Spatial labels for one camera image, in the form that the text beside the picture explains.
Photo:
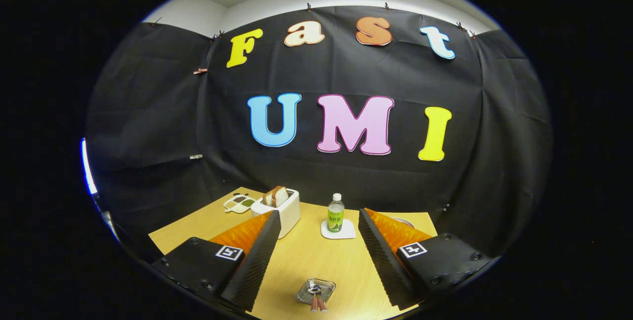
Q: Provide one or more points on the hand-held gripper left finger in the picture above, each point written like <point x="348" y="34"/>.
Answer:
<point x="252" y="270"/>

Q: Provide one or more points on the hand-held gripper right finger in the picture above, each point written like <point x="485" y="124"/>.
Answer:
<point x="383" y="265"/>

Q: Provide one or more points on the white square coaster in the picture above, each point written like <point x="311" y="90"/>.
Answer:
<point x="348" y="233"/>

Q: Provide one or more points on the white plate with meat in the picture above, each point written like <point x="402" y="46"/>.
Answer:
<point x="403" y="221"/>

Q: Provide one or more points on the green drink bottle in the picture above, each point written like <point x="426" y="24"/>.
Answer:
<point x="336" y="218"/>

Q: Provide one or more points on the white toaster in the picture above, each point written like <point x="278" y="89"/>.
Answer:
<point x="289" y="213"/>

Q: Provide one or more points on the white divided dish with beans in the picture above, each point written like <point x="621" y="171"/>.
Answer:
<point x="239" y="204"/>

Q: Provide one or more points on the toasted bread slice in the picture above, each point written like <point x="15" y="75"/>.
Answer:
<point x="268" y="197"/>
<point x="281" y="195"/>

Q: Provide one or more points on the reddish clothes peg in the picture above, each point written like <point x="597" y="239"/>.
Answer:
<point x="200" y="70"/>

